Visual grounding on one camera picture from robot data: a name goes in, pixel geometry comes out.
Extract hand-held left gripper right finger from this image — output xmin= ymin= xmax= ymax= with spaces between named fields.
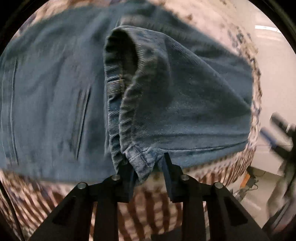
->
xmin=164 ymin=152 xmax=270 ymax=241

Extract blue denim pants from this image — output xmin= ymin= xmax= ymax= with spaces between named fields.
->
xmin=0 ymin=5 xmax=253 ymax=183

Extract white headboard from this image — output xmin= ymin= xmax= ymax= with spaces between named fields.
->
xmin=251 ymin=20 xmax=296 ymax=163

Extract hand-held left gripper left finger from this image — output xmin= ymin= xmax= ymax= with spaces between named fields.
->
xmin=29 ymin=162 xmax=135 ymax=241

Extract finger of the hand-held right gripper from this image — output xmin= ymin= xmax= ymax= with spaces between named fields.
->
xmin=261 ymin=128 xmax=290 ymax=154
xmin=270 ymin=113 xmax=296 ymax=138

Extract floral bed blanket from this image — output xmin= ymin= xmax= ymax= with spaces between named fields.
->
xmin=0 ymin=0 xmax=264 ymax=241

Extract orange object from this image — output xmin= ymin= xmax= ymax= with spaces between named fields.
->
xmin=240 ymin=173 xmax=258 ymax=193

